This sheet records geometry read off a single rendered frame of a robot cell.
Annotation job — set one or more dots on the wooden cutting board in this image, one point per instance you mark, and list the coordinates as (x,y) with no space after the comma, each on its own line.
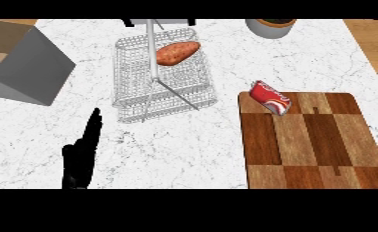
(308,141)

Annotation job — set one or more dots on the orange sweet potato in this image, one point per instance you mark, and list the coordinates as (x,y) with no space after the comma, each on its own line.
(178,53)

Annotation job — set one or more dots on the red soda can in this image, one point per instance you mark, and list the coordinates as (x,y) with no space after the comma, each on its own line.
(269,97)

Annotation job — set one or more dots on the grey pot with brown rim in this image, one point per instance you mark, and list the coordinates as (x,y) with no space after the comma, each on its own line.
(271,27)

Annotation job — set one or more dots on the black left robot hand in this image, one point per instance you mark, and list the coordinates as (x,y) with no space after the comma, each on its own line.
(82,156)

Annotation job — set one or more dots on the grey box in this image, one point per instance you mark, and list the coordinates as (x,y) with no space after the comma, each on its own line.
(30,67)

